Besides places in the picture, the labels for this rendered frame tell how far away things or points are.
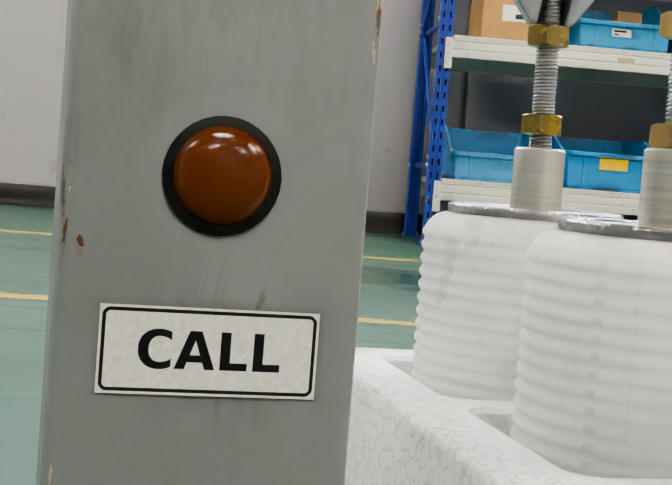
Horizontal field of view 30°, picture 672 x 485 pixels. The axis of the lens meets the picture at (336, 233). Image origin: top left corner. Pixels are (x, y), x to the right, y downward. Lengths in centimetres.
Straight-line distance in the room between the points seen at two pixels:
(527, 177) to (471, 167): 423
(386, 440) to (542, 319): 9
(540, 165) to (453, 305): 7
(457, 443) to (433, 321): 12
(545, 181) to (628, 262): 15
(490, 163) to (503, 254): 428
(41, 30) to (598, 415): 516
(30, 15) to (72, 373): 525
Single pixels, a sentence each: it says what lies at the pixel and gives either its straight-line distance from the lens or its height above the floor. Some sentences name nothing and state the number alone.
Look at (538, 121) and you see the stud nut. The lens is 54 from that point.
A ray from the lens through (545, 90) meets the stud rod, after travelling 55.
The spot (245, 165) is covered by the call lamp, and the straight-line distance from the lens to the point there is 28.
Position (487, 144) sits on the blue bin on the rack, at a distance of 527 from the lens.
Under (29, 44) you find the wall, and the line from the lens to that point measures 551.
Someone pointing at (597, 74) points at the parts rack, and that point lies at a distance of 544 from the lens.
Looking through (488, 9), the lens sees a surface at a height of 90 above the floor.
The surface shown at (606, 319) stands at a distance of 40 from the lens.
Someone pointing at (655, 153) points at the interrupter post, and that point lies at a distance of 44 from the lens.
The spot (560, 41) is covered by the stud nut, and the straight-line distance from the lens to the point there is 55.
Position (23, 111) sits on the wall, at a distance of 550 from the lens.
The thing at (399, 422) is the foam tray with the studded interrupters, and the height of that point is 17.
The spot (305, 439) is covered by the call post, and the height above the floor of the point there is 20.
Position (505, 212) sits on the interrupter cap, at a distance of 52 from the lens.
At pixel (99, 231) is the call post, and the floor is 25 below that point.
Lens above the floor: 27
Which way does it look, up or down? 3 degrees down
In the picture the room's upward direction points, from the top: 4 degrees clockwise
